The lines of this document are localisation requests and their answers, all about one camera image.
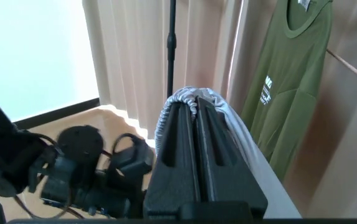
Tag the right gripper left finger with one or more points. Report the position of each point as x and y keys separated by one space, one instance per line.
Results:
x=172 y=186

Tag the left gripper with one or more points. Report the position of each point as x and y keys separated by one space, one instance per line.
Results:
x=109 y=196

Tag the pale grey garment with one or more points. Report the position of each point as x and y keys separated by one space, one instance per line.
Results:
x=259 y=171

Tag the green printed shirt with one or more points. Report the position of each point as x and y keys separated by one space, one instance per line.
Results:
x=290 y=77

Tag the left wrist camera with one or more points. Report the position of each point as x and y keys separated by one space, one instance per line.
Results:
x=134 y=160

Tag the pink clothes hanger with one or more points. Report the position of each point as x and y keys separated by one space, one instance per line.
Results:
x=343 y=63

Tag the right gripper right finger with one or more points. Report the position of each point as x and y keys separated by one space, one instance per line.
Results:
x=231 y=186

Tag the black clothes rack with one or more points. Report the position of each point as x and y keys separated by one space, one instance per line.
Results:
x=171 y=43

